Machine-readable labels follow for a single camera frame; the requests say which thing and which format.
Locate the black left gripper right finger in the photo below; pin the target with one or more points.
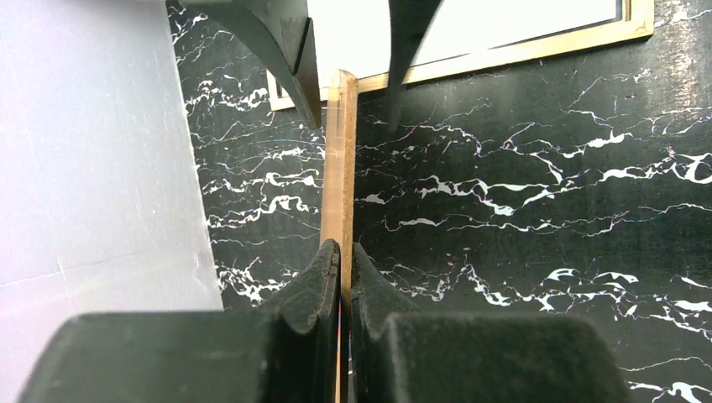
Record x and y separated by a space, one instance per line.
404 354

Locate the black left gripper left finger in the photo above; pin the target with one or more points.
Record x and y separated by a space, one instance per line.
284 350

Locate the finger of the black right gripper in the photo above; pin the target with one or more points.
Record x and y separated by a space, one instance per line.
281 34
409 22

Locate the black wooden picture frame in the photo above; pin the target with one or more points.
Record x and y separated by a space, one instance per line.
637 22

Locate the brown frame backing board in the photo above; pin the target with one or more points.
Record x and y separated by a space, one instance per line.
338 200

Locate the landscape photo print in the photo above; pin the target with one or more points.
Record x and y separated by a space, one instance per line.
355 35

